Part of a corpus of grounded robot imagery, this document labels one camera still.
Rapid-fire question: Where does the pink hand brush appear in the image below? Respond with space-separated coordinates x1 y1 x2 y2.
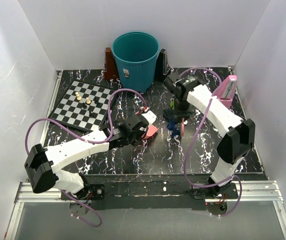
181 118 186 136

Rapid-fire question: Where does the cream chess pawn rear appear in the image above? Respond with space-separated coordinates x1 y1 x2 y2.
75 92 81 101

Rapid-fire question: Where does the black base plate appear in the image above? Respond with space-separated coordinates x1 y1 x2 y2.
61 174 240 211

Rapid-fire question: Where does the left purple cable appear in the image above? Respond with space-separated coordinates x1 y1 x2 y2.
24 88 150 228

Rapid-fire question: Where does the brown metronome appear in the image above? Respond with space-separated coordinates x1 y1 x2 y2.
104 47 119 80

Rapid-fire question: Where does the pink metronome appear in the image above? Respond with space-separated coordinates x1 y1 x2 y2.
214 75 238 109

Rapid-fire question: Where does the blue paper scraps centre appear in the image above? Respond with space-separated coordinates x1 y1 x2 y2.
167 121 181 138

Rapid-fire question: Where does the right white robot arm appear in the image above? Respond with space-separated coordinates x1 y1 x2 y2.
163 73 256 199

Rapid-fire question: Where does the cream chess pawn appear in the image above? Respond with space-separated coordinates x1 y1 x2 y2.
86 97 91 105
75 92 81 101

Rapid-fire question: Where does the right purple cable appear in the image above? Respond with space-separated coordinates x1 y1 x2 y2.
179 67 243 218

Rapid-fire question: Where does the cream chess pawn front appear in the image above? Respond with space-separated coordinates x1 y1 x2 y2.
86 97 91 105

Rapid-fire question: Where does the black and white chessboard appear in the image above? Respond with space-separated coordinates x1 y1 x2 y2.
49 80 115 133

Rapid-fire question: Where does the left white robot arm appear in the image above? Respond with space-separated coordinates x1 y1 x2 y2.
24 110 156 200

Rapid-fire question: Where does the teal plastic waste bin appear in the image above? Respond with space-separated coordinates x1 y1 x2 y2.
112 31 160 93

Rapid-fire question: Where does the pink dustpan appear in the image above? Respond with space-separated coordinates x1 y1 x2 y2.
135 110 158 140

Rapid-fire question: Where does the purple cable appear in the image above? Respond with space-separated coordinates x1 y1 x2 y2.
24 88 150 228
179 67 243 218

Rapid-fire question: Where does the black metronome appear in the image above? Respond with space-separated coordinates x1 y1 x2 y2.
154 48 171 83

